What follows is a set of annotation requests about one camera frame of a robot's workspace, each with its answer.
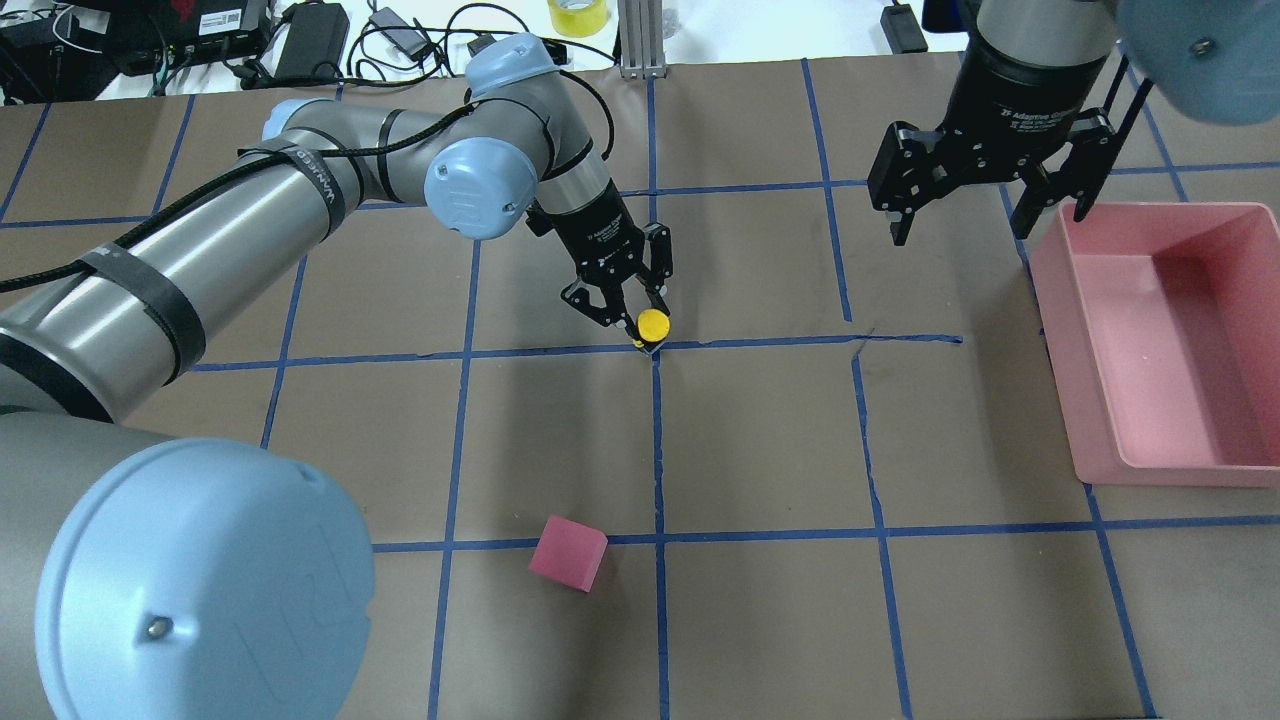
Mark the black power brick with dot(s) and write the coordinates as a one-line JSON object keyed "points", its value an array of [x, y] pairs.
{"points": [[316, 35]]}

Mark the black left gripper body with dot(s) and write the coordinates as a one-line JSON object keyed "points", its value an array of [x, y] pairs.
{"points": [[596, 232]]}

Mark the yellow button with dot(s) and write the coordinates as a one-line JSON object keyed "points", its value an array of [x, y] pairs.
{"points": [[652, 328]]}

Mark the black electronics box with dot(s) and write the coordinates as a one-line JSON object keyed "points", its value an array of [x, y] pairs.
{"points": [[145, 36]]}

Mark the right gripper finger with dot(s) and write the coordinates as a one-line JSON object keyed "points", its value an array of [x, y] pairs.
{"points": [[1043, 189], [900, 200]]}

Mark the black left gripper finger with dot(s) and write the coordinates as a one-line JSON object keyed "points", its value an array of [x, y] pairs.
{"points": [[615, 309], [656, 292]]}

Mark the pink foam cube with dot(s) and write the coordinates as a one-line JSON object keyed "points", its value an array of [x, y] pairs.
{"points": [[569, 553]]}

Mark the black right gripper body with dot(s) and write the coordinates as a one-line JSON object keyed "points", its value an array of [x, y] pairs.
{"points": [[1008, 98]]}

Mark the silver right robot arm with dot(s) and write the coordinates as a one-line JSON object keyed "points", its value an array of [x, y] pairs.
{"points": [[763, 168]]}

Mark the pink plastic bin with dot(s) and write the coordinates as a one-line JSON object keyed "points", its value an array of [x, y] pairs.
{"points": [[1161, 323]]}

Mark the black power adapter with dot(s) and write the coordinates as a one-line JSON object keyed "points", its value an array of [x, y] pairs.
{"points": [[902, 30]]}

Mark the aluminium frame post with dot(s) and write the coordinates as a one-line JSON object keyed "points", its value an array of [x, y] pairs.
{"points": [[640, 39]]}

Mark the yellow tape roll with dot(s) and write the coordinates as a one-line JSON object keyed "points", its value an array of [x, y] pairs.
{"points": [[578, 19]]}

